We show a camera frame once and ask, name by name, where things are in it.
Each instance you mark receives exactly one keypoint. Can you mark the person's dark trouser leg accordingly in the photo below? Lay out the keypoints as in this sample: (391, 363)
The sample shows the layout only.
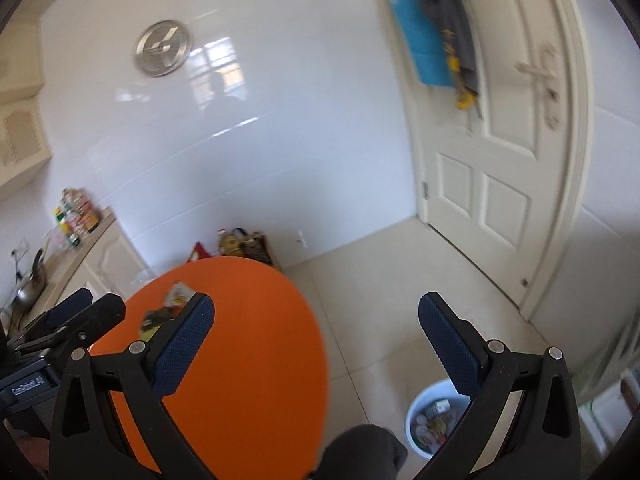
(362, 452)

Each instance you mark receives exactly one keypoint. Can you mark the grey and yellow hanging apron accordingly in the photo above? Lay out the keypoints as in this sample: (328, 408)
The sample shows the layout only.
(453, 25)

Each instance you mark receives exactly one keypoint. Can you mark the white panelled door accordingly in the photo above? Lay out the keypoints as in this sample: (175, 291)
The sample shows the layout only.
(503, 188)

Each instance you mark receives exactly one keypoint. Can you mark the metal door handle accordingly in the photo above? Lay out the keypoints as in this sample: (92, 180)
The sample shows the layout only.
(548, 74)

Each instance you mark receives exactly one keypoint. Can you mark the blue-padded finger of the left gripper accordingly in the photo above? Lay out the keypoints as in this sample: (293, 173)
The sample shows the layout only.
(48, 322)

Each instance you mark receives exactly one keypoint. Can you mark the blue cloth hanging on door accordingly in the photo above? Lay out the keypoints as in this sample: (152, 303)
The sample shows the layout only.
(423, 42)

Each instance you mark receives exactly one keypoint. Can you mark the white framed glass cabinet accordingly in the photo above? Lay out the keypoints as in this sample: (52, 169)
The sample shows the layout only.
(607, 393)

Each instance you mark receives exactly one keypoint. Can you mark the light blue plastic bucket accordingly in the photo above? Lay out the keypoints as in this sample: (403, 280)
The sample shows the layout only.
(433, 416)

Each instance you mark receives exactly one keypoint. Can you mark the cream kitchen base cabinet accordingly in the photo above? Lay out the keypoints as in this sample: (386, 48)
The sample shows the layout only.
(104, 261)

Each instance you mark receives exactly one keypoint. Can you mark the red packaging box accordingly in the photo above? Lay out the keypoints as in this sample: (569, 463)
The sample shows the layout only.
(199, 252)

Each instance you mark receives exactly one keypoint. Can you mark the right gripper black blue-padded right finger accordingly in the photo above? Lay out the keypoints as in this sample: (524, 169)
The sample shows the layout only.
(543, 439)

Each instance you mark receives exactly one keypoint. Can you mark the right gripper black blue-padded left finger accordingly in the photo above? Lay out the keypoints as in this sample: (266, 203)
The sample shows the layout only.
(88, 440)

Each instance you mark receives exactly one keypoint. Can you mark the brown cardboard box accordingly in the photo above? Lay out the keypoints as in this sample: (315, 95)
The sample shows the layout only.
(238, 242)

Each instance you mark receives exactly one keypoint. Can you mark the round orange table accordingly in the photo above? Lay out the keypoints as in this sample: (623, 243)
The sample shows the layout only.
(253, 402)

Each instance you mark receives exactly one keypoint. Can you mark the metal wok with handle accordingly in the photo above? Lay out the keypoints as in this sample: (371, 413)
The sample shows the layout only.
(30, 288)

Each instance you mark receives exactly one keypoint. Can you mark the round metal wall plate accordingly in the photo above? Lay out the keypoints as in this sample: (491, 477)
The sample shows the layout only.
(162, 48)

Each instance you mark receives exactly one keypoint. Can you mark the condiment bottles group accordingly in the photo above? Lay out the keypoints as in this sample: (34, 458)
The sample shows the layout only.
(76, 216)

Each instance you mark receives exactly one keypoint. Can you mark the yellow green snack wrapper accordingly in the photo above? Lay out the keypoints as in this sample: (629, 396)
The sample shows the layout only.
(174, 301)

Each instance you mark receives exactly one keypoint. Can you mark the cream upper wall cabinet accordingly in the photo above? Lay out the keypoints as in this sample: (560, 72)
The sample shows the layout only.
(24, 147)

